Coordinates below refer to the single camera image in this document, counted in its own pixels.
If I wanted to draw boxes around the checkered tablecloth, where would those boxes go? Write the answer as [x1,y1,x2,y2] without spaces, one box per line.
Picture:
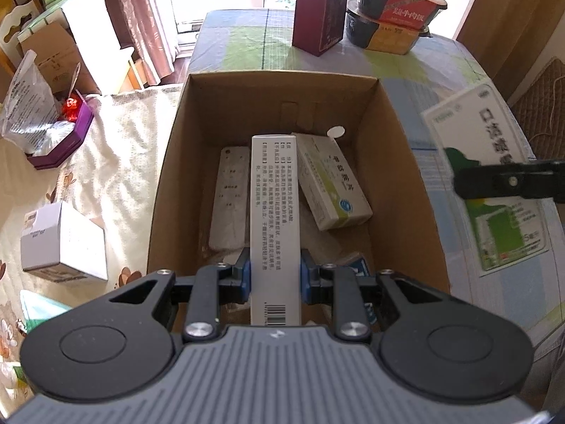
[190,10,564,345]

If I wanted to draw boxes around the white cardboard box on bed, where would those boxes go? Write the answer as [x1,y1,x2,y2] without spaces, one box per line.
[20,202,108,283]

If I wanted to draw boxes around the cream bed blanket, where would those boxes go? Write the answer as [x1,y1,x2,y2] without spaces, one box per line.
[0,83,189,407]

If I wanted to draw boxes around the brown curtain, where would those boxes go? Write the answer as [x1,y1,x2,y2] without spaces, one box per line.
[105,0,179,85]

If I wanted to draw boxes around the maroon paper bag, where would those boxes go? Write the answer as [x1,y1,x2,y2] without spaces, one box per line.
[292,0,347,57]

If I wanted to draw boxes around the brown cardboard box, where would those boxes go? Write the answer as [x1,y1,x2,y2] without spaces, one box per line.
[145,70,452,334]

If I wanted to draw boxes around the purple octagonal box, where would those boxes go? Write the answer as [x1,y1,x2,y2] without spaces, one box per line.
[27,91,94,170]

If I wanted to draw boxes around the lower yellow noodle bowl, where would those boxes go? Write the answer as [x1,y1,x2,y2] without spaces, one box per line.
[345,10,431,55]

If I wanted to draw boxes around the clear plastic bag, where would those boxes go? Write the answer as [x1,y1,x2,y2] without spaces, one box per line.
[1,50,75,157]

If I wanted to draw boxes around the long white medicine box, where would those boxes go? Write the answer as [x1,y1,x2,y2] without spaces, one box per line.
[250,135,302,329]

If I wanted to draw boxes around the brown shipping carton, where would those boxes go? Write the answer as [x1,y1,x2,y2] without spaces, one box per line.
[20,23,100,94]

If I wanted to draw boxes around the white remote control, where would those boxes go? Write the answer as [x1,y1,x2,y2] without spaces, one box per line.
[209,147,250,251]

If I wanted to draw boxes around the blue white card pack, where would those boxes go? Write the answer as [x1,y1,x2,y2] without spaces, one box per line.
[344,252,371,277]

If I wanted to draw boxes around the white board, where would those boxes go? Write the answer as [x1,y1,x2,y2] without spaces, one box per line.
[61,0,134,95]

